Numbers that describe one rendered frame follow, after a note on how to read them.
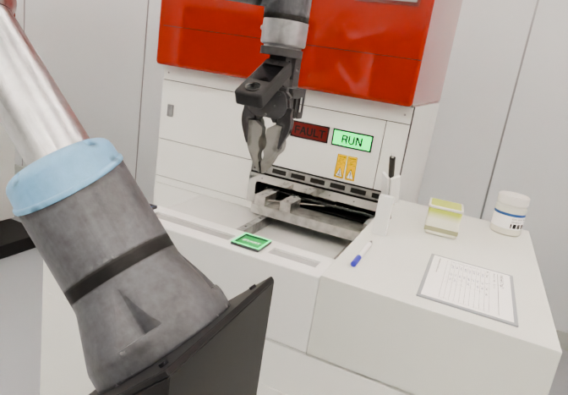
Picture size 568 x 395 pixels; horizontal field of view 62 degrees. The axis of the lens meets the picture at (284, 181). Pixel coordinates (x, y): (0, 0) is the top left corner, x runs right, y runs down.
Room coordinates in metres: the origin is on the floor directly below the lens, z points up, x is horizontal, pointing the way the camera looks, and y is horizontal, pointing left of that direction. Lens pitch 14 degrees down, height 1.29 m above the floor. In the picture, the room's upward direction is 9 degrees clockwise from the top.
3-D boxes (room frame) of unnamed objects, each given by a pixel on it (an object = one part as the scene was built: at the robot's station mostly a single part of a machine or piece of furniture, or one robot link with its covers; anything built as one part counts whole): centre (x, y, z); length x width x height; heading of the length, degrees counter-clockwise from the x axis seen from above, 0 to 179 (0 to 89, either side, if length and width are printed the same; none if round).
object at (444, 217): (1.03, -0.37, 1.00); 0.07 x 0.07 x 0.07; 72
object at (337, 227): (1.28, -0.10, 0.87); 0.36 x 0.08 x 0.03; 69
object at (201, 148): (1.44, 0.06, 1.02); 0.81 x 0.03 x 0.40; 69
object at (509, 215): (1.12, -0.55, 1.01); 0.07 x 0.07 x 0.10
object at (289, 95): (0.82, 0.03, 1.25); 0.09 x 0.08 x 0.12; 159
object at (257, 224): (1.15, 0.10, 0.84); 0.50 x 0.02 x 0.03; 159
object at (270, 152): (0.81, 0.02, 1.14); 0.06 x 0.03 x 0.09; 159
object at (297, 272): (0.85, 0.16, 0.89); 0.55 x 0.09 x 0.14; 69
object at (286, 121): (0.79, 0.02, 1.19); 0.05 x 0.02 x 0.09; 69
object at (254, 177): (1.37, -0.10, 0.89); 0.44 x 0.02 x 0.10; 69
